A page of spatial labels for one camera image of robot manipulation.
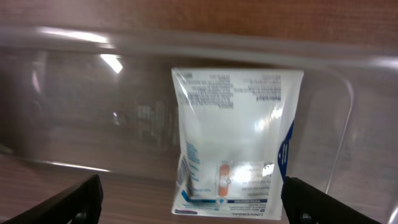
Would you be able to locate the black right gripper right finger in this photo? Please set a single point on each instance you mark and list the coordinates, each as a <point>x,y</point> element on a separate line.
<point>304,203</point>

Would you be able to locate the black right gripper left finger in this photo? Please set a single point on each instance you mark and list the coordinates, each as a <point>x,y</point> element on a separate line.
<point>80,203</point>

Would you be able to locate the clear plastic container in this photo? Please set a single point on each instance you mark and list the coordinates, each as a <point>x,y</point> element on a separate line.
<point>76,103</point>

